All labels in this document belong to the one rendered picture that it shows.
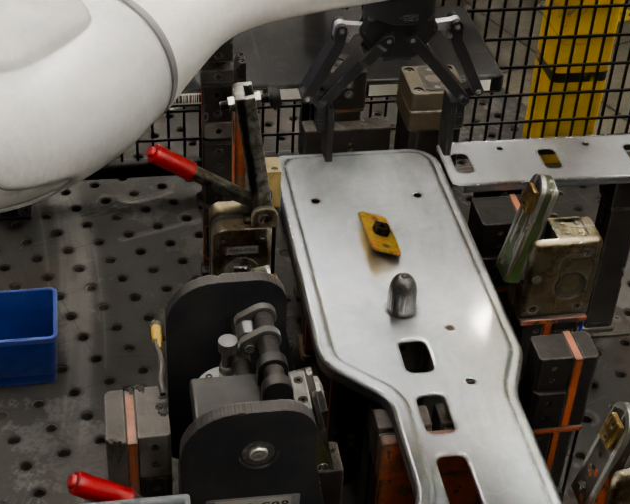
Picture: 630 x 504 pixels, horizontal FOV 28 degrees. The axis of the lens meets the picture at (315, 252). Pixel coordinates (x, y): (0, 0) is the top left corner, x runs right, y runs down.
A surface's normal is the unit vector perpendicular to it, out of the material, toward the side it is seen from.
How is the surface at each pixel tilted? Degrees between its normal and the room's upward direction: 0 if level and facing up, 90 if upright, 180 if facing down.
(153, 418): 0
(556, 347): 0
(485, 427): 0
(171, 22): 51
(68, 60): 33
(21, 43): 45
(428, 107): 88
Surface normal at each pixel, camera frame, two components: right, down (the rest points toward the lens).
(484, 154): 0.04, -0.79
